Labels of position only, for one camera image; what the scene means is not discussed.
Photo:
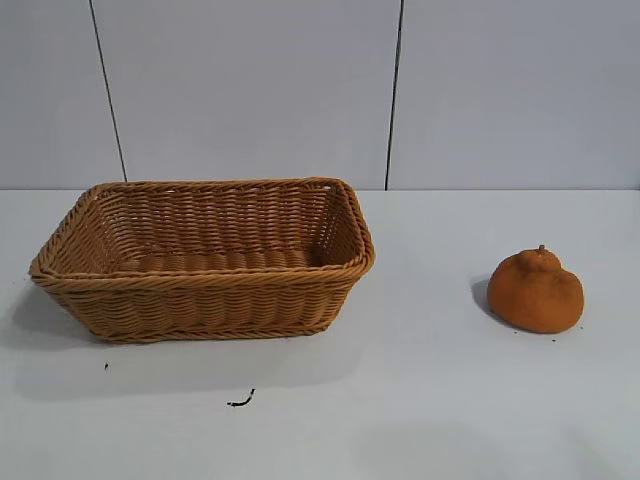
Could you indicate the lumpy orange fruit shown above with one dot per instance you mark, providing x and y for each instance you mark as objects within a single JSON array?
[{"x": 535, "y": 300}]

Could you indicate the small black scrap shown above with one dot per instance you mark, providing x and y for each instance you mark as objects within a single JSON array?
[{"x": 244, "y": 401}]

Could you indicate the tan woven wicker basket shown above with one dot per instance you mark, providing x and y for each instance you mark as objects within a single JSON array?
[{"x": 210, "y": 300}]

